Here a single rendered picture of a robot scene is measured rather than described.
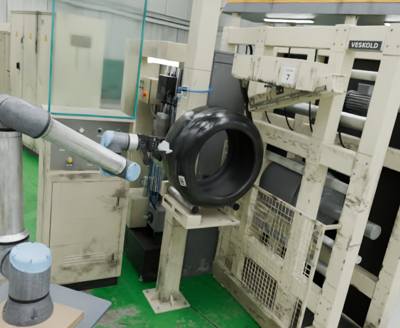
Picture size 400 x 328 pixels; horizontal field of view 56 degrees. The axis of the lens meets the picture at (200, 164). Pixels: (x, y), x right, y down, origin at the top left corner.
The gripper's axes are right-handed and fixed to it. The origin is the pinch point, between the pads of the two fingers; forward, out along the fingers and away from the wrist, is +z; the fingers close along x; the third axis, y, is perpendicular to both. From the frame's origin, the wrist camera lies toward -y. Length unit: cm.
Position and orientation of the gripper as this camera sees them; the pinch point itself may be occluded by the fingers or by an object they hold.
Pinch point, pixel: (169, 151)
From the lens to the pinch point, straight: 205.7
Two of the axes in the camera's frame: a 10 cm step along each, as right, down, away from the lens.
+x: -4.6, -3.0, 8.3
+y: 2.4, -9.5, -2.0
